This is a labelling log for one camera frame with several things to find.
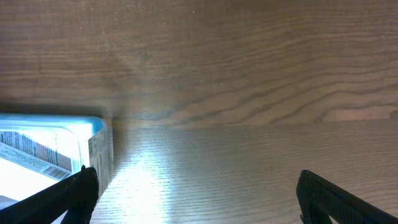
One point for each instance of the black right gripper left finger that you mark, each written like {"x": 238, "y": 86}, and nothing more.
{"x": 74, "y": 197}

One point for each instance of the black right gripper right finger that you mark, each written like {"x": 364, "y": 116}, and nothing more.
{"x": 322, "y": 202}

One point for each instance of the clear plastic container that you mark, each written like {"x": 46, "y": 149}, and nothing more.
{"x": 86, "y": 140}

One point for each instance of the blue fever patch box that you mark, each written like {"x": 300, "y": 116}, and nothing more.
{"x": 21, "y": 149}

